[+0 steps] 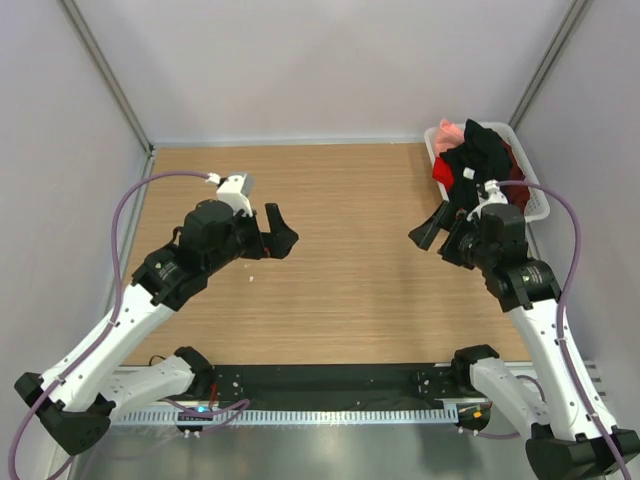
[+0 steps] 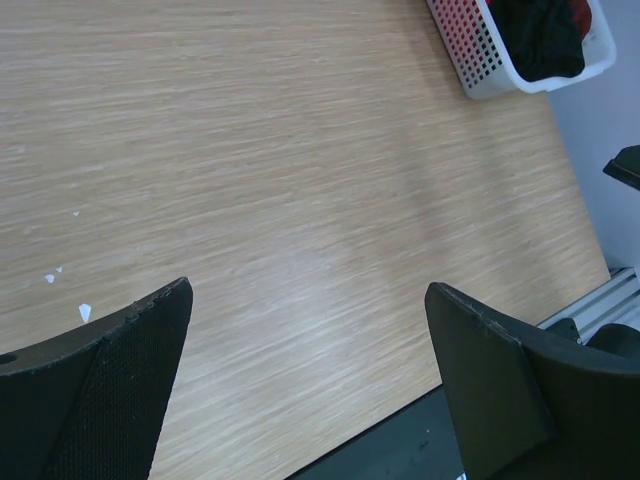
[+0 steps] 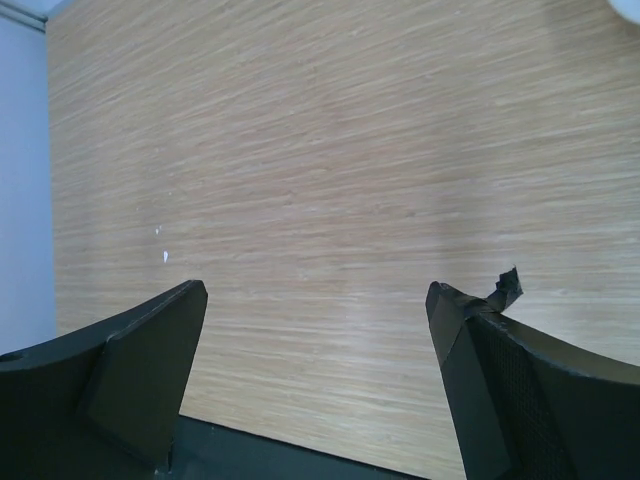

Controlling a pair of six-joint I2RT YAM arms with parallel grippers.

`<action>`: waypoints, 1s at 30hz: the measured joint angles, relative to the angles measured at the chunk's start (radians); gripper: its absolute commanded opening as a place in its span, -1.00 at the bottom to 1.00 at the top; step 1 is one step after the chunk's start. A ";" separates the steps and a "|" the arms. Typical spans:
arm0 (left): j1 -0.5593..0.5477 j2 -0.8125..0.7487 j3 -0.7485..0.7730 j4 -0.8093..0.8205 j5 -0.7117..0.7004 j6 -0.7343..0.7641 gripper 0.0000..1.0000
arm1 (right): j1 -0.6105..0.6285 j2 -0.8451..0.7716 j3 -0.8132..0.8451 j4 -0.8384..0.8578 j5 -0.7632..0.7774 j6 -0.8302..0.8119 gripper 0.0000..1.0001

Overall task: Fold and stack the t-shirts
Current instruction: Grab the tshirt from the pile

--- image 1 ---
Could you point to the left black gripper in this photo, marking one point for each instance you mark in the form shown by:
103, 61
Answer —
277, 244

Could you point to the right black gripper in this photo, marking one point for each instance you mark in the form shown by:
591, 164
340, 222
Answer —
447, 218

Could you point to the black t shirt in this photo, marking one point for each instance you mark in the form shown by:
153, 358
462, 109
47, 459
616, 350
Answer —
481, 157

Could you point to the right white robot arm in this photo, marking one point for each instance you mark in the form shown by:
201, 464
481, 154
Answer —
569, 433

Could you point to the red t shirt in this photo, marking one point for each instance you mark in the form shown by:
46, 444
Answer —
443, 174

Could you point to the pink t shirt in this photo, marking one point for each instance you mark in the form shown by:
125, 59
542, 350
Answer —
448, 136

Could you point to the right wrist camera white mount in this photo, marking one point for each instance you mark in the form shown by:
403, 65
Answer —
488, 193

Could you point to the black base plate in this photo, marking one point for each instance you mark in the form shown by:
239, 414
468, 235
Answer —
333, 386

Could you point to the white slotted cable duct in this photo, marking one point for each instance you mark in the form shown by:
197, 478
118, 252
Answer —
169, 416

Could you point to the right aluminium frame post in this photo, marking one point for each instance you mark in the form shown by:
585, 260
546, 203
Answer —
568, 26

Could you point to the aluminium frame post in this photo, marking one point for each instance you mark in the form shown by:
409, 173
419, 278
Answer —
89, 42
568, 26

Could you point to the left aluminium frame post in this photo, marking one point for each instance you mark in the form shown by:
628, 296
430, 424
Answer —
89, 42

